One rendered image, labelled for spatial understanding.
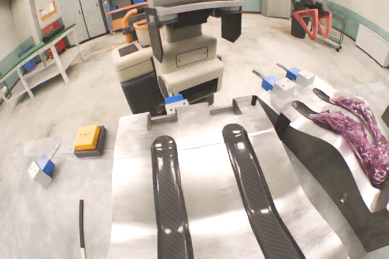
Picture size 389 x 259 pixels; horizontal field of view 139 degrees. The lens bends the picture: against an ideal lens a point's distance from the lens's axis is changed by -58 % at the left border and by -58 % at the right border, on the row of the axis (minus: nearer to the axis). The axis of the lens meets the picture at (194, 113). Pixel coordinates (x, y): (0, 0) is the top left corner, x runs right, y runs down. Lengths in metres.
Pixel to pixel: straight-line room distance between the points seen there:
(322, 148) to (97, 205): 0.43
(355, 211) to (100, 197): 0.50
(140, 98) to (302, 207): 0.84
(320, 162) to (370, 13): 7.70
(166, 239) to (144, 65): 0.73
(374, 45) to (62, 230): 7.09
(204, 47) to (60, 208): 0.64
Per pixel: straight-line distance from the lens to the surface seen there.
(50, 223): 0.46
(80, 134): 0.44
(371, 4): 7.97
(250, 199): 0.23
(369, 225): 0.40
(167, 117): 0.31
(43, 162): 0.48
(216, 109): 0.32
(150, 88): 0.88
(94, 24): 5.70
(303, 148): 0.36
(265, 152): 0.26
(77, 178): 0.42
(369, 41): 6.93
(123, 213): 0.24
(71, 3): 5.96
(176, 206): 0.22
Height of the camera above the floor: 1.09
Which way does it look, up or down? 44 degrees down
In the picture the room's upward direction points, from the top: 6 degrees counter-clockwise
